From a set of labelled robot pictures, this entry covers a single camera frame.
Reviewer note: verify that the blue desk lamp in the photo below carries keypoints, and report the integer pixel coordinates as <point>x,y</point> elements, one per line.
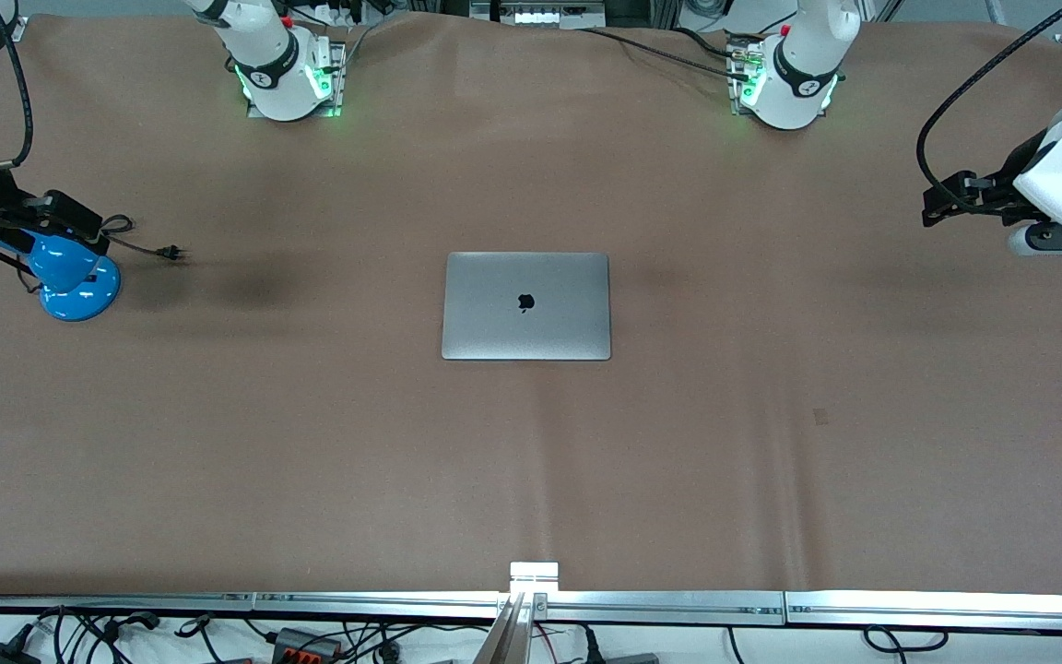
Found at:
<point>79,281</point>

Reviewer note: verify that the aluminium profile with bracket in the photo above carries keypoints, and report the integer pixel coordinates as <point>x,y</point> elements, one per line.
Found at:
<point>520,609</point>

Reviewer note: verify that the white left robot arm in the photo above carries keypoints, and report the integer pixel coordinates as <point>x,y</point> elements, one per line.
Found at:
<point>808,65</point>

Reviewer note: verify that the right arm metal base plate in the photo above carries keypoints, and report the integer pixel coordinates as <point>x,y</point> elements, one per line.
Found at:
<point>337,69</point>

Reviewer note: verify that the black orange connector box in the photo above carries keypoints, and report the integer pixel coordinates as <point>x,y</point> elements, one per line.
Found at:
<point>308,643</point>

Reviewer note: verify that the aluminium frame corner post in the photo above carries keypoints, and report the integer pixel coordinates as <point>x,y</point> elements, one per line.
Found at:
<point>20,26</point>

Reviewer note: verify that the grey aluminium laptop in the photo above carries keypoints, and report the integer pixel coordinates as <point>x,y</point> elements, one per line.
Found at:
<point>494,314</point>

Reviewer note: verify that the grey power strip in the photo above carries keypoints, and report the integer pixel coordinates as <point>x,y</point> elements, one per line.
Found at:
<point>538,13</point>

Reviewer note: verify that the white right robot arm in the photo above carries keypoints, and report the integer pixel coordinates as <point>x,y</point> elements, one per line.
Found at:
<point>264,55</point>

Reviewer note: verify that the black power adapter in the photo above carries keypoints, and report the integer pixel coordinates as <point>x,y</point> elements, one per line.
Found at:
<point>1,655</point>

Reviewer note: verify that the brown table mat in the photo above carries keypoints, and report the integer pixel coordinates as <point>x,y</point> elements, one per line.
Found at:
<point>531,461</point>

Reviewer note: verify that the aluminium table edge rail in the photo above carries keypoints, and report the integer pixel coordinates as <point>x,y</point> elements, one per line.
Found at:
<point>218,602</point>

